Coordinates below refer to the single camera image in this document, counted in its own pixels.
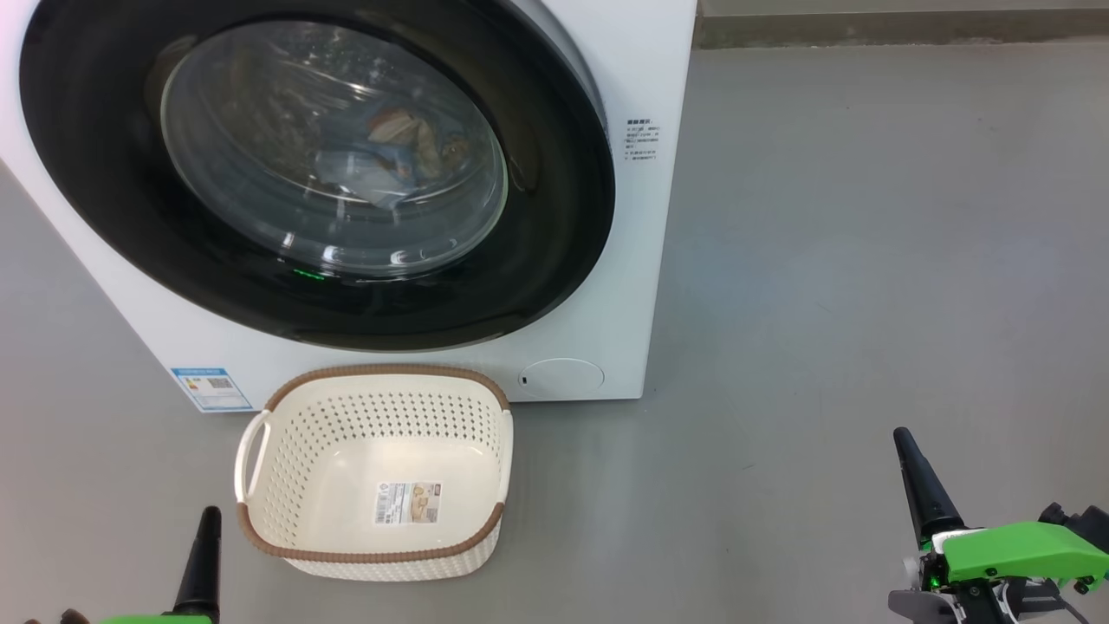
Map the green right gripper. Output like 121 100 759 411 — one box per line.
888 426 1109 624

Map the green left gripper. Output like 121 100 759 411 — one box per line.
97 507 223 624

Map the round black glass washer door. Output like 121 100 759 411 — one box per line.
19 0 616 352

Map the blue cartoon print garment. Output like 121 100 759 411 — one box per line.
347 95 473 179
316 143 417 209

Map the white front-load washing machine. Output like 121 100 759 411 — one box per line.
0 0 698 413

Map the cream perforated laundry basket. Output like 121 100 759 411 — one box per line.
234 364 515 582

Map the blue energy label sticker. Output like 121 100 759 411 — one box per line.
170 367 254 413

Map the paper basket label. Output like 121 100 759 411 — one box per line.
374 482 443 526

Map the round white filter cover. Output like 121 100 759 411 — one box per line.
518 358 605 400

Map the black text sticker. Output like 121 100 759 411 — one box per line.
626 119 664 163

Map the grey skirting board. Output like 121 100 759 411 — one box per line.
693 10 1109 50

